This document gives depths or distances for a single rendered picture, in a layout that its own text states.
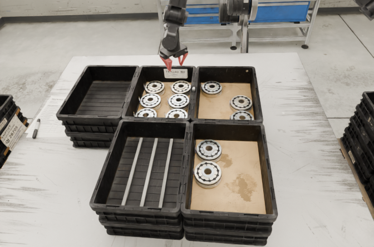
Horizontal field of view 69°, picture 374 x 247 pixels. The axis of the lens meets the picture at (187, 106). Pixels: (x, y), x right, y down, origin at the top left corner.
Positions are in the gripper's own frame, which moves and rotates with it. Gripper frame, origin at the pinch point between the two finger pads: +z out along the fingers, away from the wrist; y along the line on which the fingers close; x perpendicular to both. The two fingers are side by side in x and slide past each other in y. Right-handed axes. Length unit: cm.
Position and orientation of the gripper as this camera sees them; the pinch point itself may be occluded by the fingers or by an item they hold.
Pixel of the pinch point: (175, 66)
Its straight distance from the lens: 121.3
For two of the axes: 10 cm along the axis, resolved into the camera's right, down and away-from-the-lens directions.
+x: -6.3, -5.1, 5.9
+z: 0.5, 7.3, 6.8
